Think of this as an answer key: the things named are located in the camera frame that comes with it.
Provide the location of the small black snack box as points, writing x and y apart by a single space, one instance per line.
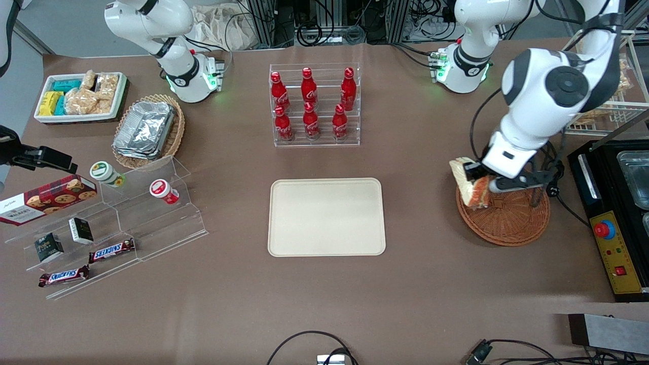
48 248
81 230

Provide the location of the red Coca-Cola bottle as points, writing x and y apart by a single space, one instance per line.
348 91
311 123
309 88
339 124
278 94
283 125

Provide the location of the clear acrylic bottle rack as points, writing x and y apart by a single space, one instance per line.
324 76

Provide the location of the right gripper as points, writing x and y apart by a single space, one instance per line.
26 154

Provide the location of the clear acrylic step display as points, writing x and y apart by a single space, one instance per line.
167 228

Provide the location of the red Walkers cookie box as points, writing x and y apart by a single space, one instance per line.
45 200

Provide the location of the triangular sandwich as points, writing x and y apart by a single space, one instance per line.
471 195

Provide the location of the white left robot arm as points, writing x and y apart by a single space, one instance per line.
537 86

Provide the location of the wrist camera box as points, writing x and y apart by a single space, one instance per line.
517 183
53 158

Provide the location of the oval light wicker basket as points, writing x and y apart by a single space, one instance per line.
179 129

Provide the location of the beige plastic serving tray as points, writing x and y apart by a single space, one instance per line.
324 218

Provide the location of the Snickers chocolate bar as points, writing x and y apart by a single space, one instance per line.
63 276
111 251

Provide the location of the aluminium frame post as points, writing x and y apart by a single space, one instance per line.
398 20
263 20

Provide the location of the round brown wicker basket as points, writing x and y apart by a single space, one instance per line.
507 223

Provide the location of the green-lidded yoghurt cup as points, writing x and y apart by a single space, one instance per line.
104 172

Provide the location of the yellow snack packet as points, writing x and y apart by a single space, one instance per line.
49 103

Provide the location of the steel appliance pan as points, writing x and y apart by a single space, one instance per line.
639 177

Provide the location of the black countertop appliance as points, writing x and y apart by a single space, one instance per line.
606 157

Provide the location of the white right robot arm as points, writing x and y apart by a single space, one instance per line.
172 66

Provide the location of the teal snack packet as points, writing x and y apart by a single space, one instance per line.
66 85
60 106

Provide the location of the clear bag of crackers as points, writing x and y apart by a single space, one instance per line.
623 63
625 83
105 106
583 119
80 101
88 80
108 85

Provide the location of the red-lidded yoghurt cup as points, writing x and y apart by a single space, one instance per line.
161 189

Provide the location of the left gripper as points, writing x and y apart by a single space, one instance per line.
475 173

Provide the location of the silver metal clamp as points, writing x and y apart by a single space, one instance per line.
330 360

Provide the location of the aluminium foil tray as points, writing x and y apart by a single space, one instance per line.
147 126
132 153

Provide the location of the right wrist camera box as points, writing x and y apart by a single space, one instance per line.
53 158

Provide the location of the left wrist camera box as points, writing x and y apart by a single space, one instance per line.
517 183

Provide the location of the white rectangular snack bin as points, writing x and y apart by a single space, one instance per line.
71 118

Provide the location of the grey metal lever bar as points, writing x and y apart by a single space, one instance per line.
618 132

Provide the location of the red emergency stop button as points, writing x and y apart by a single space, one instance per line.
602 229

